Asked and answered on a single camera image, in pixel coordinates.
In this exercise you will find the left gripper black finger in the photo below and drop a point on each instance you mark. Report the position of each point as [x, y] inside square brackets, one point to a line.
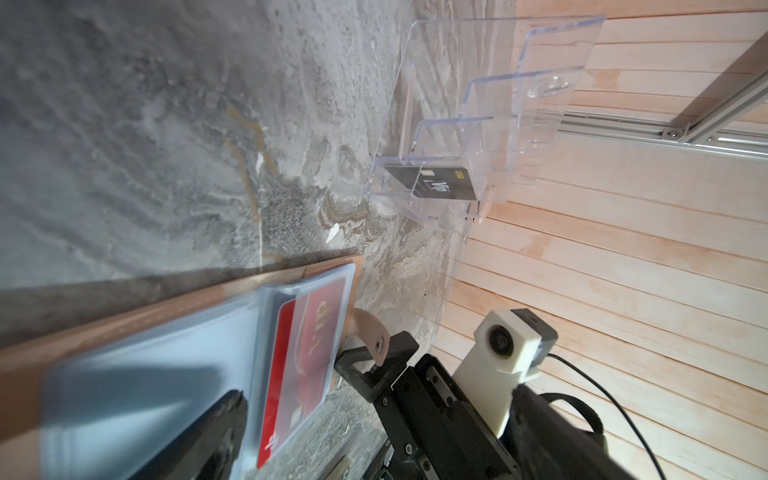
[208, 448]

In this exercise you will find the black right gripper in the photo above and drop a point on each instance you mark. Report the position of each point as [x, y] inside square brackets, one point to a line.
[434, 432]

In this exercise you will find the black VIP card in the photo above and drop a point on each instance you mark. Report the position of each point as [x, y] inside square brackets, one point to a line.
[451, 183]

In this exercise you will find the clear acrylic tiered organizer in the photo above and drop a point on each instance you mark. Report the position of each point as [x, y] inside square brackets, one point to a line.
[487, 95]

